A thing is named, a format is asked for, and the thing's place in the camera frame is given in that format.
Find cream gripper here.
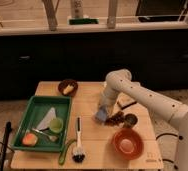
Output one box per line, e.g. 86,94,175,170
99,96,116,115

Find blue sponge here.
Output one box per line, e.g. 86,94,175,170
95,108,108,122

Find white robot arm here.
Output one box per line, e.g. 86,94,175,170
99,69,188,171

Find brown block with black stick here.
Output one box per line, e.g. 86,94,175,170
117,93,136,110

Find bunch of dark grapes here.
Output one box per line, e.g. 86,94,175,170
105,111,124,126

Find small dark metal cup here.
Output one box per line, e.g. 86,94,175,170
124,114,138,128

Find yellow food piece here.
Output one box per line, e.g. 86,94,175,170
63,85,74,95

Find dark brown small bowl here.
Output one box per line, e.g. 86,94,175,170
58,79,78,97

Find orange bowl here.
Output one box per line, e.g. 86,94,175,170
112,128,144,160

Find green small cup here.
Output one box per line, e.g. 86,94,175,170
49,118,63,133

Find dish brush black bristles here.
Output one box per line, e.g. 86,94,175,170
73,118,85,163

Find grey cloth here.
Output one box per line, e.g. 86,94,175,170
37,107,56,130

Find metal spoon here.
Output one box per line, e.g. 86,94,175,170
32,128,58,142

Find green plastic tray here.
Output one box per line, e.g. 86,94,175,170
12,96,71,153

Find green rectangular object on shelf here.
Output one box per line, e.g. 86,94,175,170
69,18,99,25

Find red yellow apple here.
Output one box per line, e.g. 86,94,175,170
22,133,38,146

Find black pole stand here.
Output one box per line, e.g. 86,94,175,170
0,122,12,171

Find black cable on floor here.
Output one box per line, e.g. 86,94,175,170
155,132,181,168

